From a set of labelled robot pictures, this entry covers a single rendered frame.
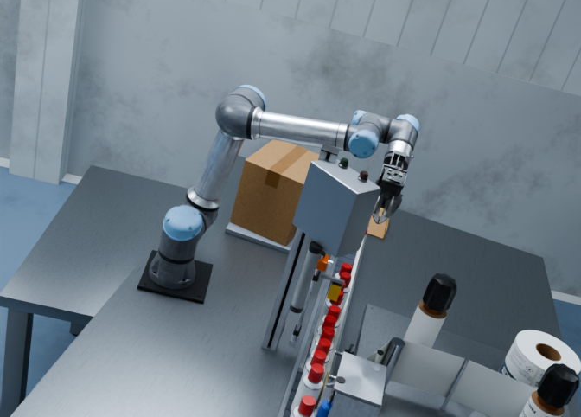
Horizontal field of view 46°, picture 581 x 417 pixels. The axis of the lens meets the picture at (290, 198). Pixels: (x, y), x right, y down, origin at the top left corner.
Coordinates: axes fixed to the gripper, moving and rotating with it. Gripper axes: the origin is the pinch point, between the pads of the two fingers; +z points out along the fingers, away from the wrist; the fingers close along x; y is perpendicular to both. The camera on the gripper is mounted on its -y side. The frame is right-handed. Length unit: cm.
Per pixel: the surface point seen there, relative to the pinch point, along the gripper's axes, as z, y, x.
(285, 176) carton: -35, -45, -33
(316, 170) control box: 2.1, 16.5, -19.3
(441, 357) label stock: 22.6, -20.2, 28.3
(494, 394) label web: 26, -24, 45
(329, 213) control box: 10.1, 11.8, -12.7
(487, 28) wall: -211, -100, 33
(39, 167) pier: -87, -194, -192
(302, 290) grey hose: 23.2, -7.5, -13.4
